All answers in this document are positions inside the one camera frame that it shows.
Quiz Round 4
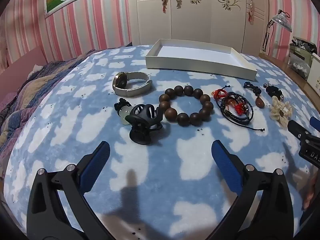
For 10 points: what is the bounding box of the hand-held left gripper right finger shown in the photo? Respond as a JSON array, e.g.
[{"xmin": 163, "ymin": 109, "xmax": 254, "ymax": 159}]
[{"xmin": 211, "ymin": 140, "xmax": 295, "ymax": 240}]

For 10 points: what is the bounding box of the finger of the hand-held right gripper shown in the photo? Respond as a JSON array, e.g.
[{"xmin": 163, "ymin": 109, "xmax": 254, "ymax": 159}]
[
  {"xmin": 309, "ymin": 116, "xmax": 320, "ymax": 132},
  {"xmin": 287, "ymin": 120, "xmax": 308, "ymax": 143}
]

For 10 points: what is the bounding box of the pink headboard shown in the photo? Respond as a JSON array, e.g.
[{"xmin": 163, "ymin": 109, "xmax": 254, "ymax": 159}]
[{"xmin": 0, "ymin": 46, "xmax": 48, "ymax": 73}]

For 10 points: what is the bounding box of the brown stone pendant black cord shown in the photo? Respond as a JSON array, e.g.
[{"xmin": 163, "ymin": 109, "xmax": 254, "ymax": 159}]
[{"xmin": 244, "ymin": 81, "xmax": 265, "ymax": 109}]

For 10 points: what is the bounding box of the brown wooden bead bracelet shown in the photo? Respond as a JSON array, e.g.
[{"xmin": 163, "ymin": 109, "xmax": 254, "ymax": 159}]
[{"xmin": 159, "ymin": 85, "xmax": 214, "ymax": 127}]

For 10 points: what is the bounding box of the black hair claw clip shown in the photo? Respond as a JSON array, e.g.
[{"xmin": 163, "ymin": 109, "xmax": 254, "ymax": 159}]
[{"xmin": 125, "ymin": 104, "xmax": 163, "ymax": 145}]

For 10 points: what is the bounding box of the beige strap wristwatch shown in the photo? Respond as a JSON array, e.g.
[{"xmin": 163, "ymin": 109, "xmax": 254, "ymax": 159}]
[{"xmin": 112, "ymin": 71, "xmax": 153, "ymax": 97}]

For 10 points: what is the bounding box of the green storage box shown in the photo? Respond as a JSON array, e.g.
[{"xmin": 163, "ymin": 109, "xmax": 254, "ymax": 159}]
[{"xmin": 287, "ymin": 36, "xmax": 318, "ymax": 80}]

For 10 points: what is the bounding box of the white shallow box tray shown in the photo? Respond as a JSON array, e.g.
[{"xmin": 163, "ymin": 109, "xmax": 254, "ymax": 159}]
[{"xmin": 145, "ymin": 39, "xmax": 258, "ymax": 81}]

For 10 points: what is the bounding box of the white cardboard box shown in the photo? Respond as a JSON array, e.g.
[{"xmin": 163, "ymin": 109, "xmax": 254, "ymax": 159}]
[{"xmin": 307, "ymin": 52, "xmax": 320, "ymax": 92}]

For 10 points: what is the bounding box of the white ornate wardrobe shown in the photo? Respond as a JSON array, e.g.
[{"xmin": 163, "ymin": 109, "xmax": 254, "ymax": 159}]
[{"xmin": 130, "ymin": 0, "xmax": 272, "ymax": 54}]

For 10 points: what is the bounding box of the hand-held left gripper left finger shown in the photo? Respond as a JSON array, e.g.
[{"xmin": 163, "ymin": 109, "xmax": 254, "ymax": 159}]
[{"xmin": 26, "ymin": 141, "xmax": 111, "ymax": 240}]

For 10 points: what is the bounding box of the black braided leather bracelet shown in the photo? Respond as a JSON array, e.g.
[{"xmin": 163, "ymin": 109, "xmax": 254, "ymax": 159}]
[{"xmin": 217, "ymin": 92, "xmax": 265, "ymax": 132}]

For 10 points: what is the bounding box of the red cord bracelet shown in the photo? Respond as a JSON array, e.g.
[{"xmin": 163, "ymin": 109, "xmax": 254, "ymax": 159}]
[{"xmin": 212, "ymin": 85, "xmax": 232, "ymax": 100}]

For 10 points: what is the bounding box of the silver desk lamp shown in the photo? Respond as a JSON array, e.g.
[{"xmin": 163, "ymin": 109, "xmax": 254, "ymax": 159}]
[{"xmin": 261, "ymin": 9, "xmax": 293, "ymax": 54}]

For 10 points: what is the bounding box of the person's right hand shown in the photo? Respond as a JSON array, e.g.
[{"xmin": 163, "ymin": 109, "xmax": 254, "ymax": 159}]
[{"xmin": 302, "ymin": 175, "xmax": 317, "ymax": 210}]

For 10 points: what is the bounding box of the jade pendant with black cord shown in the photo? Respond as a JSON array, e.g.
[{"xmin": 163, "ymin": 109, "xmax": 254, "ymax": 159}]
[{"xmin": 114, "ymin": 98, "xmax": 134, "ymax": 125}]

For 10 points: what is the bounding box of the red tassel pendant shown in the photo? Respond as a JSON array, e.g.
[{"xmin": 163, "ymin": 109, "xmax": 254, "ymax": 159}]
[{"xmin": 226, "ymin": 97, "xmax": 247, "ymax": 115}]

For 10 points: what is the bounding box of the blue blanket with white bears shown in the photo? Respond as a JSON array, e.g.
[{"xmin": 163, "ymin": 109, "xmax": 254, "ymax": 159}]
[{"xmin": 4, "ymin": 44, "xmax": 318, "ymax": 240}]

